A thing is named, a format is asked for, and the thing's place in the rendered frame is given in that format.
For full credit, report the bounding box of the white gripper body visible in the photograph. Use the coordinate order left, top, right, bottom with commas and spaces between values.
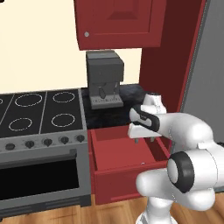
127, 122, 163, 140

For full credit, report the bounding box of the red open drawer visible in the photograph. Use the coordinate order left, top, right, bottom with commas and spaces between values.
87, 124, 173, 206

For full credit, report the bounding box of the dark grey coffee machine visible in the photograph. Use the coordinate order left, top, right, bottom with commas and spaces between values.
85, 50, 125, 110

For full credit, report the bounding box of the red tall cabinet panel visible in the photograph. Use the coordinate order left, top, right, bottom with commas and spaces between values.
138, 0, 208, 115

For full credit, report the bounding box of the grey fridge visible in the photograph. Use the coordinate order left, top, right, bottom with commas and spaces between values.
179, 0, 224, 194

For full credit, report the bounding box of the grey stove with black hob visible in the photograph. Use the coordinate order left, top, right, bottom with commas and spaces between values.
0, 87, 93, 221

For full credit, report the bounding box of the grey oven door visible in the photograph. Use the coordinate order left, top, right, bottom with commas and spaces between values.
0, 144, 92, 210

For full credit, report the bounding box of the grey oven door handle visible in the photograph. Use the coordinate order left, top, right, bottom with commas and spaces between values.
0, 149, 79, 171

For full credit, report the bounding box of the red wall cupboard door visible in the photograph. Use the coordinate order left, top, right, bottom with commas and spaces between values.
73, 0, 168, 52

